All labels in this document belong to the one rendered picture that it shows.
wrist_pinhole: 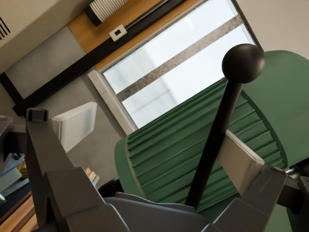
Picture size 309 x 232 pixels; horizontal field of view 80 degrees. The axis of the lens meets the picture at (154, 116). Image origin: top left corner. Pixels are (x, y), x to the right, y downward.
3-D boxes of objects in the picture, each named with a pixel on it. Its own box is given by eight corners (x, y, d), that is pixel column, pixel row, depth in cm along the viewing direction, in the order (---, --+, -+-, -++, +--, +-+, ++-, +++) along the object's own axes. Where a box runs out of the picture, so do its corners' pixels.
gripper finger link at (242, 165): (255, 159, 12) (266, 161, 12) (221, 128, 19) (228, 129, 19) (241, 198, 13) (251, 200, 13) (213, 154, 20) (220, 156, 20)
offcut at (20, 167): (25, 179, 48) (36, 172, 47) (13, 174, 46) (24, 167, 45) (30, 165, 51) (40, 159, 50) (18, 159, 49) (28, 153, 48)
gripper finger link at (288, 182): (277, 186, 11) (327, 196, 11) (241, 150, 16) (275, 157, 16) (268, 207, 11) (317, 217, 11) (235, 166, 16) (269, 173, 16)
